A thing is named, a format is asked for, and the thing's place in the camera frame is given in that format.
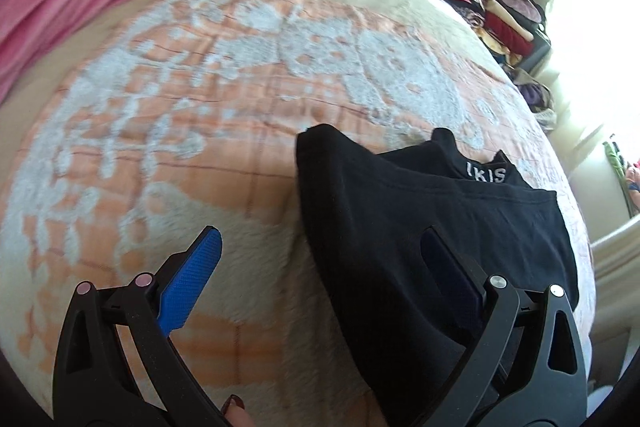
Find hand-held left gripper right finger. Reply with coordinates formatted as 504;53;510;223
420;227;588;427

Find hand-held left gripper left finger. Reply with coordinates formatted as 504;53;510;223
52;226;236;427

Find black shorts with lettered waistband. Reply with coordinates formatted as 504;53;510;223
295;123;581;427

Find stack of folded clothes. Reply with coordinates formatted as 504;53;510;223
419;0;551;68

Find person's left hand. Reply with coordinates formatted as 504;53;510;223
221;396;257;427

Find peach and white patterned blanket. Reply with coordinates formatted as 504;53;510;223
0;0;597;427

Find green cloth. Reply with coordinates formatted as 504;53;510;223
602;139;640;218

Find purple crumpled cloth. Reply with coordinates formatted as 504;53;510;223
515;67;559;132

